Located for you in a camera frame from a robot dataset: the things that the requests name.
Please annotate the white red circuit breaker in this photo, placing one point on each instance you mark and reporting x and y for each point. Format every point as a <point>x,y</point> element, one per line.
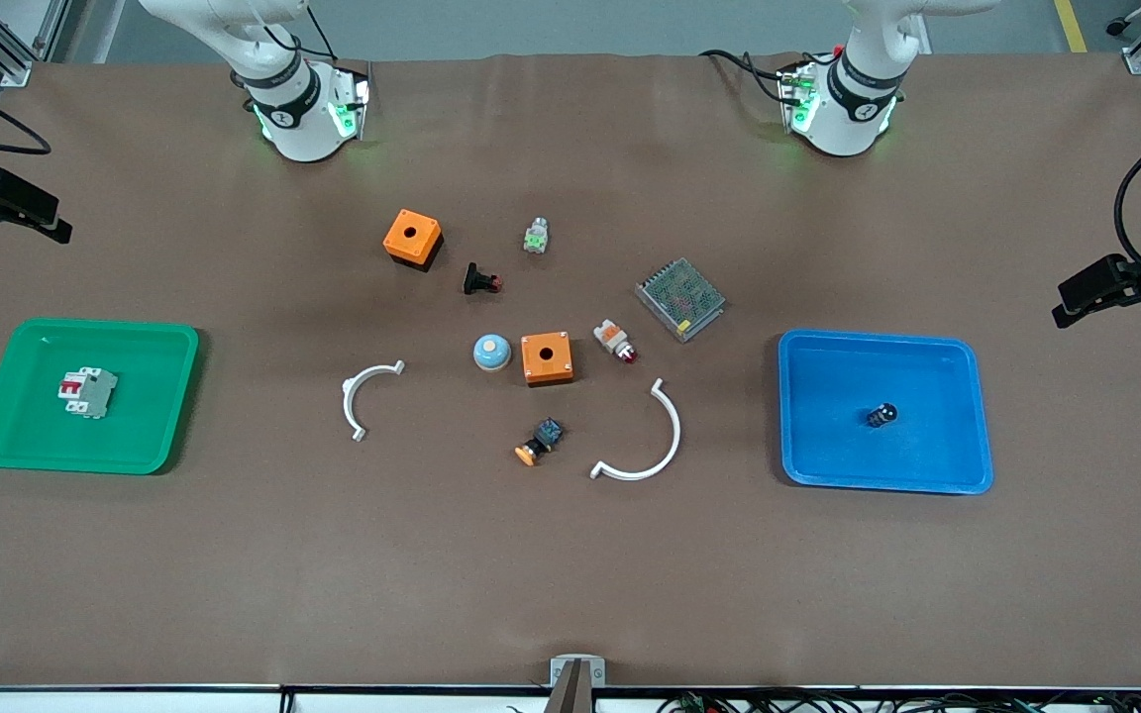
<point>90,393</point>

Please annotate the orange button box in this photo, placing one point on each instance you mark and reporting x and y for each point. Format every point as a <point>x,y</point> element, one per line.
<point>412,238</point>
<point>547,361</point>

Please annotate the black cylindrical capacitor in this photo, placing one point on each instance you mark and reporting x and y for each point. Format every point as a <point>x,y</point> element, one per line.
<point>881,415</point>

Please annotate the blue plastic tray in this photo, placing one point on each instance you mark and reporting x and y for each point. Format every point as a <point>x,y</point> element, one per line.
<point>828,446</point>

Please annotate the green plastic tray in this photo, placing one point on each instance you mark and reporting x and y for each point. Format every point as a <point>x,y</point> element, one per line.
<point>135,421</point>

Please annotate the black square push button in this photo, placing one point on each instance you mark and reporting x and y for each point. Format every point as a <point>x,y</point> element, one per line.
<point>476,280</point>

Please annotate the metal table edge bracket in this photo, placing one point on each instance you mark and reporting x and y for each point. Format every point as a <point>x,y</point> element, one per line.
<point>561,668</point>

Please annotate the small white arc clamp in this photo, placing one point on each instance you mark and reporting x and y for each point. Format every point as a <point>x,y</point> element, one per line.
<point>348,401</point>

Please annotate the black side camera mount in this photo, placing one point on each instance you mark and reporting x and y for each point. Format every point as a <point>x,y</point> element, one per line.
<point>1125,277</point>
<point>6,203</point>

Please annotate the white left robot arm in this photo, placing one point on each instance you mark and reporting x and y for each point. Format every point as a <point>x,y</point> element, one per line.
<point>843,119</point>

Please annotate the orange button box upper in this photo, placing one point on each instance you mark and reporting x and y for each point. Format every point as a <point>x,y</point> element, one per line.
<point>412,238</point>

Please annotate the blue dome buzzer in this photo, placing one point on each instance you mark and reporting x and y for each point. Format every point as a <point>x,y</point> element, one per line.
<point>491,353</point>

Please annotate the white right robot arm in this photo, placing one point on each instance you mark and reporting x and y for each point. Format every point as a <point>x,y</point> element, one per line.
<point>293,119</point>

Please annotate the yellow mushroom push button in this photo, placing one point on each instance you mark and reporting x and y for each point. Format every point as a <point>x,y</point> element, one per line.
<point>539,443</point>

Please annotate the metal mesh power supply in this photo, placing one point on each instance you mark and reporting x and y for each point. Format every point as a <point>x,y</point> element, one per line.
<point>680,298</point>

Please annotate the large white arc clamp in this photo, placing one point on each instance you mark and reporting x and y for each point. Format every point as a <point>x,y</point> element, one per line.
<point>674,436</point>

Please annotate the red indicator lamp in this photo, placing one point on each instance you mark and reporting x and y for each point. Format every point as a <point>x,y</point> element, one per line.
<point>614,339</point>

